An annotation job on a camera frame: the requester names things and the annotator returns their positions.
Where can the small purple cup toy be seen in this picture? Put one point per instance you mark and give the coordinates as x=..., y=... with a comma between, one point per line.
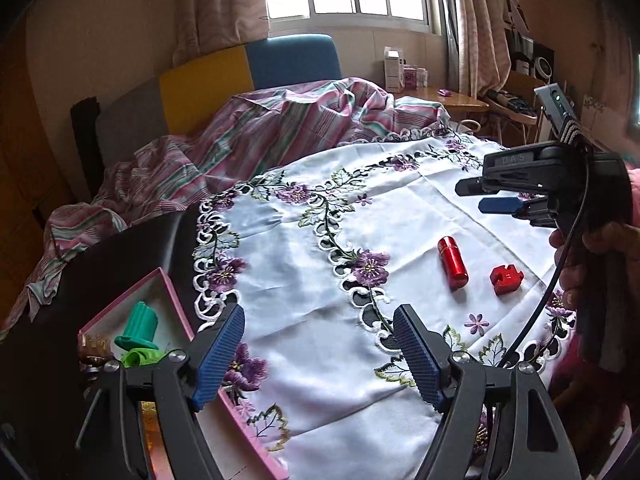
x=452, y=262

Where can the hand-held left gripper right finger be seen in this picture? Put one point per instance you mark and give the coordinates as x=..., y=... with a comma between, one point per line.
x=417, y=355

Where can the person's right hand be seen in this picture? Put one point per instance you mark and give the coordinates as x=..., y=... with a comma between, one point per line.
x=570, y=270

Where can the grey yellow blue headboard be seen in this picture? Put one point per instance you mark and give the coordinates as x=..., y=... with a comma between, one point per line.
x=210, y=85

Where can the pink striped blanket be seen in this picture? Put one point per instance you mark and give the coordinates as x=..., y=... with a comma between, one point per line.
x=250, y=130

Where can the teal plastic piece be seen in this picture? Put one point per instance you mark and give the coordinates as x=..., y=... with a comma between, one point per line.
x=137, y=327

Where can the cluttered wall shelf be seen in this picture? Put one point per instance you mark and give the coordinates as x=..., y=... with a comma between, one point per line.
x=525, y=45

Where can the small pink carton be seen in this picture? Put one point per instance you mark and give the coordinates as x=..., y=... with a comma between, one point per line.
x=411, y=76

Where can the white floral embroidered tablecloth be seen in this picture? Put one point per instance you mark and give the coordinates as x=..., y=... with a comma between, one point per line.
x=350, y=210

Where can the black rolled mat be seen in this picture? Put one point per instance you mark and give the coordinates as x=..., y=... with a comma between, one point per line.
x=86, y=145

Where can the brown bristly brush head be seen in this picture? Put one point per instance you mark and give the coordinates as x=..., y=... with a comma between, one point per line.
x=95, y=347

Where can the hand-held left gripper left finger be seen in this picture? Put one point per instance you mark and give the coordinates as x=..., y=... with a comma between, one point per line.
x=217, y=360

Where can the wooden nightstand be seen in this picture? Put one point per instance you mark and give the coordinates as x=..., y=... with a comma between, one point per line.
x=445, y=102

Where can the light green plastic toy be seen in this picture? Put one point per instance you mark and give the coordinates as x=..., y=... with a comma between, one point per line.
x=140, y=358

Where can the person's pink clothing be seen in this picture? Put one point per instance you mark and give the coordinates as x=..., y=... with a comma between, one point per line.
x=590, y=410

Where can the wooden wardrobe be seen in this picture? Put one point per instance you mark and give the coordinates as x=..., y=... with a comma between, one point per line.
x=20, y=185

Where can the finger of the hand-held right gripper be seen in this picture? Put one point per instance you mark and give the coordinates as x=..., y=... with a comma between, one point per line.
x=500, y=205
x=470, y=186

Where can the pink cardboard box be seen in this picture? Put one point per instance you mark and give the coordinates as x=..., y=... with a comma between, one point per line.
x=170, y=305

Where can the red plastic puzzle piece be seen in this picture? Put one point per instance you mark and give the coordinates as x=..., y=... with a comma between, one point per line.
x=506, y=280

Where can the pink patterned curtain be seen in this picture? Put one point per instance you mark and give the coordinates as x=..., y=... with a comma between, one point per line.
x=480, y=25
x=220, y=5

